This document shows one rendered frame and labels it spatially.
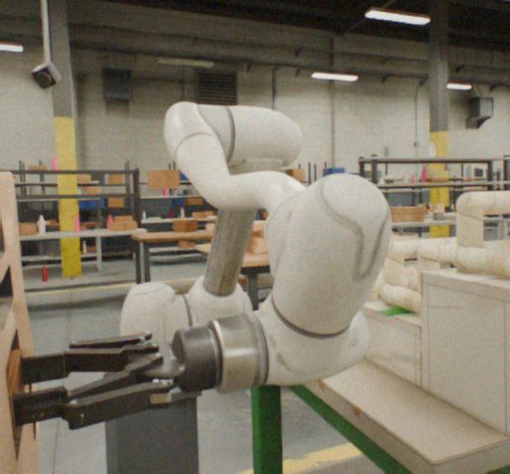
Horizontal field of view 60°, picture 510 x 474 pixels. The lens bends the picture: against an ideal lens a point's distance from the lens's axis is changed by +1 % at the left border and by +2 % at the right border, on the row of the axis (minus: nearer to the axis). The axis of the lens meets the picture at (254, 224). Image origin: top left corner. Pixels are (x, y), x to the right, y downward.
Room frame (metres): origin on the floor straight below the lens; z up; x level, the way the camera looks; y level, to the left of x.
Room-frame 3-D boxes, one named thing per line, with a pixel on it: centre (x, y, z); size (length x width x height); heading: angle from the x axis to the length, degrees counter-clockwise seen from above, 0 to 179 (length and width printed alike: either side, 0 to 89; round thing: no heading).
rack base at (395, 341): (0.75, -0.33, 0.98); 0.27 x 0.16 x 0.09; 111
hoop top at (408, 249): (0.79, -0.32, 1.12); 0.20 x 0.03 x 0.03; 110
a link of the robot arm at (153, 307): (1.29, 0.31, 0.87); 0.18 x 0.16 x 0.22; 115
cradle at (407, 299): (0.71, -0.24, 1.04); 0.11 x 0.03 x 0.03; 21
